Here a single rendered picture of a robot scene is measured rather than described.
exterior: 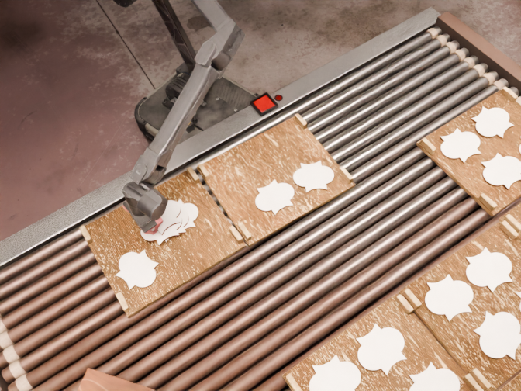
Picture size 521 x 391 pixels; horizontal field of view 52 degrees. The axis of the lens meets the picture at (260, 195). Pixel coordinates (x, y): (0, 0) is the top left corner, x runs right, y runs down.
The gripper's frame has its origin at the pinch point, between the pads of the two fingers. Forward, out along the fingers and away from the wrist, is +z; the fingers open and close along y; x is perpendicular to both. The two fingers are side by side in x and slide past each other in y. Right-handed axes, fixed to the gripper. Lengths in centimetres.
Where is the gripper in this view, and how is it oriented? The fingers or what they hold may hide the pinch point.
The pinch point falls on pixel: (146, 223)
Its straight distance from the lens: 169.7
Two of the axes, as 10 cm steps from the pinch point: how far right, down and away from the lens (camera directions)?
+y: -6.4, -6.4, 4.2
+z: 0.2, 5.3, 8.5
